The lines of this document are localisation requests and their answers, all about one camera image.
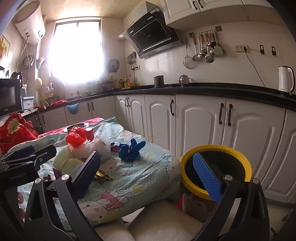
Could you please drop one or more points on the yellow oil bottle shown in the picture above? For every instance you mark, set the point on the yellow oil bottle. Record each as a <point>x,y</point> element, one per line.
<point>127,83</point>

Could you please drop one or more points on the red plastic bag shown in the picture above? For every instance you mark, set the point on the red plastic bag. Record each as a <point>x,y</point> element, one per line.
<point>76,138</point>

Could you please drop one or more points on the small round fan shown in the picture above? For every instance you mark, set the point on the small round fan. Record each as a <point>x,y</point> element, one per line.
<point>112,65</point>

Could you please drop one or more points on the pale blue storage box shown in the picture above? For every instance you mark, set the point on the pale blue storage box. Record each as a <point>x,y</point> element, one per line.
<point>27,104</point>

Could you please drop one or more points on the black microwave oven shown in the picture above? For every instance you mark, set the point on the black microwave oven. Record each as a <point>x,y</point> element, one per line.
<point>9,97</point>

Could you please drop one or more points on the metal bowl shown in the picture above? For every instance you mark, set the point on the metal bowl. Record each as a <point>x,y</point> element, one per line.
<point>74,127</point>

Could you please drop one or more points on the row of hanging kitchen utensils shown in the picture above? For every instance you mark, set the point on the row of hanging kitchen utensils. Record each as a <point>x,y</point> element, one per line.
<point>209,58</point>

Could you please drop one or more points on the white cushion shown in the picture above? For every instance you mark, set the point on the white cushion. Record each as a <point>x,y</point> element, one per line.
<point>150,222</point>

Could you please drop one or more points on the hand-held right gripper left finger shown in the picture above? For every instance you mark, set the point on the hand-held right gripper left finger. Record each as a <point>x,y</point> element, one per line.
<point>87,167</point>

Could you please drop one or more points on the black countertop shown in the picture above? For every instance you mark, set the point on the black countertop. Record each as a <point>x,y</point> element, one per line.
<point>208,88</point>

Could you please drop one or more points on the floral wall picture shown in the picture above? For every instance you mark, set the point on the floral wall picture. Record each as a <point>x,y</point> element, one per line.
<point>3,48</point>

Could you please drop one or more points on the bright window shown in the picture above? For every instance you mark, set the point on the bright window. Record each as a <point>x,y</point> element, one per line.
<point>76,53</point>

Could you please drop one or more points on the white water heater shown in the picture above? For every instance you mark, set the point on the white water heater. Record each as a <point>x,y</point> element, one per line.
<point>30,23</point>

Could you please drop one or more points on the yellow rimmed trash bin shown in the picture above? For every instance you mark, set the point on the yellow rimmed trash bin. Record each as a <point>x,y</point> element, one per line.
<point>215,147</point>

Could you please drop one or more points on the blue hanging pouch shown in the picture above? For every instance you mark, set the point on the blue hanging pouch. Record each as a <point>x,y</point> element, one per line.
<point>72,109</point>

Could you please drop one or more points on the white upper cabinets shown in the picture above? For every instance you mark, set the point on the white upper cabinets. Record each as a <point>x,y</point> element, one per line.
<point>180,11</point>

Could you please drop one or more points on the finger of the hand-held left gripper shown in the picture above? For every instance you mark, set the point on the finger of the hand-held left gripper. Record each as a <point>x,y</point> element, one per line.
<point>45,154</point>
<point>23,152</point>

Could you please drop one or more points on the printed cartoon blanket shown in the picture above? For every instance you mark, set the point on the printed cartoon blanket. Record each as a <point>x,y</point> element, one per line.
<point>143,166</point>

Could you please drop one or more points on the white electric kettle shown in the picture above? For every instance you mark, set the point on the white electric kettle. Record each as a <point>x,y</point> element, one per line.
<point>285,78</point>

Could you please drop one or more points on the red cloth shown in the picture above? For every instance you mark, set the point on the red cloth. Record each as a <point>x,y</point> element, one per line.
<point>59,103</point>

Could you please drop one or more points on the gold foil wrapper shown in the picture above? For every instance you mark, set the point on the gold foil wrapper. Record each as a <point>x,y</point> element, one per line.
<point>103,176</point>

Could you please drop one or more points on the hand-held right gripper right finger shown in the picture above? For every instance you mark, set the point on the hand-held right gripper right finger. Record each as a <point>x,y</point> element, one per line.
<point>207,176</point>

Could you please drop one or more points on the red floral pillow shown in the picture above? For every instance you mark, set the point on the red floral pillow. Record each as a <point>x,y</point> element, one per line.
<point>16,132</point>

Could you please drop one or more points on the small hanging utensil rack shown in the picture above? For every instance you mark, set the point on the small hanging utensil rack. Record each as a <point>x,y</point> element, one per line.
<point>131,58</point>

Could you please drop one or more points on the black range hood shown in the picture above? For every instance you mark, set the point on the black range hood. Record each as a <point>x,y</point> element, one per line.
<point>150,37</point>

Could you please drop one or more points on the white plastic bag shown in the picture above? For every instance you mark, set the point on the white plastic bag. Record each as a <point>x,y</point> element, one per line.
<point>99,146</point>

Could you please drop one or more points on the wall power socket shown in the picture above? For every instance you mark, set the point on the wall power socket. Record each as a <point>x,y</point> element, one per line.
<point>239,48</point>

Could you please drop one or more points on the blue glove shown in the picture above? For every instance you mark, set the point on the blue glove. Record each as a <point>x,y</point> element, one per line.
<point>127,151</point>

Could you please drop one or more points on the metal teapot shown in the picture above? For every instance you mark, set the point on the metal teapot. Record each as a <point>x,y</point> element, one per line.
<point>184,80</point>

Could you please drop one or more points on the row of white cabinet doors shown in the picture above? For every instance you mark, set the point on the row of white cabinet doors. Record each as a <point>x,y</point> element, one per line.
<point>198,125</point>

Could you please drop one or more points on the black canister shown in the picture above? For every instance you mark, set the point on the black canister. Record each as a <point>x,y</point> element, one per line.
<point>158,81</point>

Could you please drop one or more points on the red can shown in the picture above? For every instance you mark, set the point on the red can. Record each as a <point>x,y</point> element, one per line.
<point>90,134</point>

